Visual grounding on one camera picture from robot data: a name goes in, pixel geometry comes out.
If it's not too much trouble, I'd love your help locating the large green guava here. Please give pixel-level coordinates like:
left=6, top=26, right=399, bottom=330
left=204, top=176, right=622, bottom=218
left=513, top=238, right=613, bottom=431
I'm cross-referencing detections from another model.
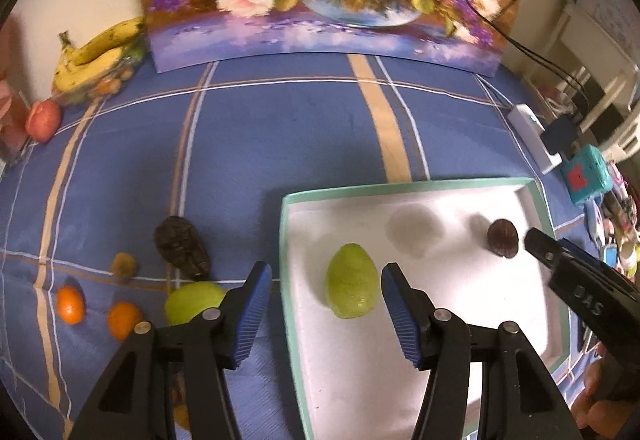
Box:
left=326, top=243, right=379, bottom=319

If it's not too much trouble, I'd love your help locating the pile of small toys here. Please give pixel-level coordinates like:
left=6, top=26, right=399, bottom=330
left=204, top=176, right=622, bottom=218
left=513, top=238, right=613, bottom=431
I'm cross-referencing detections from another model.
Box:
left=585, top=187, right=640, bottom=283

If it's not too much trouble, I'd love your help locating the white power strip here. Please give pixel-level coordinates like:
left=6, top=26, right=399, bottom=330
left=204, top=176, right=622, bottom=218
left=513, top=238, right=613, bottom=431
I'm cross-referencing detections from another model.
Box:
left=508, top=104, right=563, bottom=175

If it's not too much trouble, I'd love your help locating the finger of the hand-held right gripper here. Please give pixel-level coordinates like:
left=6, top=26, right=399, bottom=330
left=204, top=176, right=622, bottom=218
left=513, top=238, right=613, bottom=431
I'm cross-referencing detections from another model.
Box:
left=524, top=228, right=563, bottom=272
left=556, top=238, right=640, bottom=293

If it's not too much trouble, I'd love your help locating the white box with green rim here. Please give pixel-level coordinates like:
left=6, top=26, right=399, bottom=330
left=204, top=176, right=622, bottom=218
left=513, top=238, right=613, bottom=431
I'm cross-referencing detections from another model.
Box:
left=280, top=177, right=571, bottom=440

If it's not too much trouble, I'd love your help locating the white shelf rack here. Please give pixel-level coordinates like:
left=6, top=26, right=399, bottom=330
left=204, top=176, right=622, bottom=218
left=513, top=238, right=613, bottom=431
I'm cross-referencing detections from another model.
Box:
left=525, top=0, right=640, bottom=156

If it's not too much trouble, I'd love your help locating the dark brown walnut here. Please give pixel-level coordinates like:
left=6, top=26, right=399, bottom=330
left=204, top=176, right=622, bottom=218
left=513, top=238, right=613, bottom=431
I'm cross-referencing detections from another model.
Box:
left=487, top=218, right=518, bottom=260

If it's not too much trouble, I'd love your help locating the blue plaid cloth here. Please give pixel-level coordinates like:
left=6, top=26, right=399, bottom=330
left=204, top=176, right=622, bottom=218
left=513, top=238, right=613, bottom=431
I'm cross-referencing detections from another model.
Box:
left=0, top=52, right=601, bottom=440

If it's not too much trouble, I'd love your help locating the yellow banana bunch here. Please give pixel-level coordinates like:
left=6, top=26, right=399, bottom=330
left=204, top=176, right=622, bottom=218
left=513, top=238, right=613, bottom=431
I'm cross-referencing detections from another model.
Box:
left=53, top=17, right=147, bottom=93

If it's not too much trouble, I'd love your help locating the black cable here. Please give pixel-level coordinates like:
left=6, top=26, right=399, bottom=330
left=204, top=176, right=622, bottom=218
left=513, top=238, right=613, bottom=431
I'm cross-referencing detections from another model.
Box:
left=462, top=0, right=588, bottom=113

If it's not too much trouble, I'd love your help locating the orange tangerine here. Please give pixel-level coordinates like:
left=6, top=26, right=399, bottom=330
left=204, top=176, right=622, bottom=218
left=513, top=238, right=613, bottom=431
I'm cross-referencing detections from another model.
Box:
left=56, top=285, right=86, bottom=325
left=108, top=302, right=143, bottom=342

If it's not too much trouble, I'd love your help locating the person's right hand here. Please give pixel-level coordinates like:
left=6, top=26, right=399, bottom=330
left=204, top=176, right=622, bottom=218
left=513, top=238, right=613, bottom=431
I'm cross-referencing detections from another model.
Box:
left=573, top=354, right=630, bottom=439

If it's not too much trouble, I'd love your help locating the teal cube box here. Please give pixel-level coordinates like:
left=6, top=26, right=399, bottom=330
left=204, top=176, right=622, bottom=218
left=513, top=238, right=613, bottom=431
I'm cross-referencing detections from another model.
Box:
left=560, top=145, right=617, bottom=207

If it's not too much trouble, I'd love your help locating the round green apple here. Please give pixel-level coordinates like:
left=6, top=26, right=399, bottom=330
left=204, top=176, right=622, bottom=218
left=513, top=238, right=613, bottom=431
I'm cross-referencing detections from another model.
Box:
left=165, top=282, right=228, bottom=327

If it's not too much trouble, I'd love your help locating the small brown kiwi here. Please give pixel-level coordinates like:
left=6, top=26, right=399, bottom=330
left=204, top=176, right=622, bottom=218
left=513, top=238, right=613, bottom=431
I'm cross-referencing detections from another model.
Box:
left=111, top=253, right=137, bottom=280

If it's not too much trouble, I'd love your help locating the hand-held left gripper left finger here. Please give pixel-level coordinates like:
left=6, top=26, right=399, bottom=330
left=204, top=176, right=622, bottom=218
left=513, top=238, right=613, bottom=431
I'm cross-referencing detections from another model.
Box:
left=67, top=261, right=273, bottom=440

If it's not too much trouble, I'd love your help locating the pink shiny package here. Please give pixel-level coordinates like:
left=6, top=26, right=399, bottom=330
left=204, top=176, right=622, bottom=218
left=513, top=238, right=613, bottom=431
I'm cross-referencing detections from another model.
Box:
left=0, top=27, right=33, bottom=167

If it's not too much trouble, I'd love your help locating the red sweet potato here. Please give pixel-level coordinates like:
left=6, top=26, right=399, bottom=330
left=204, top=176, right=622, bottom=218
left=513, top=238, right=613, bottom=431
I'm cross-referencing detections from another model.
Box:
left=26, top=100, right=63, bottom=143

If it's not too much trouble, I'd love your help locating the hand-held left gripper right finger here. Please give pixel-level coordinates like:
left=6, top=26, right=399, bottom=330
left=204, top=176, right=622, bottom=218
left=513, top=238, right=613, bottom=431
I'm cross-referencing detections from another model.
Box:
left=381, top=263, right=583, bottom=440

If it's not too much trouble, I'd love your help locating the black power adapter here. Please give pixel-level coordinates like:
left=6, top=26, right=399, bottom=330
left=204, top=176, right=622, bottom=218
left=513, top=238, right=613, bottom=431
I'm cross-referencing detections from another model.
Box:
left=542, top=115, right=581, bottom=155

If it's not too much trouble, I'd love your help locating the dark wrinkled avocado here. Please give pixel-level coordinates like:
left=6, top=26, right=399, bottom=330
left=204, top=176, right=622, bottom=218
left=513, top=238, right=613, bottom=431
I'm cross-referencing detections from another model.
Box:
left=154, top=216, right=212, bottom=281

